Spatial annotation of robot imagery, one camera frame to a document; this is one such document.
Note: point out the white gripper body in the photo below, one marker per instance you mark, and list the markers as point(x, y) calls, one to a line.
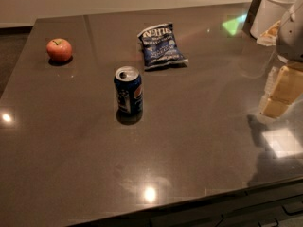
point(291, 37)

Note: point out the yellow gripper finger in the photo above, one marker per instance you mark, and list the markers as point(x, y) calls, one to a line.
point(283, 87)

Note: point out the blue pepsi can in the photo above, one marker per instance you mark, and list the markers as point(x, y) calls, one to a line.
point(129, 92)

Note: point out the blue chip bag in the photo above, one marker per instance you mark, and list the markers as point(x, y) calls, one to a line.
point(159, 47)

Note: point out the red apple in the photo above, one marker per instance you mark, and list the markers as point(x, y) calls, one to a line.
point(59, 50)

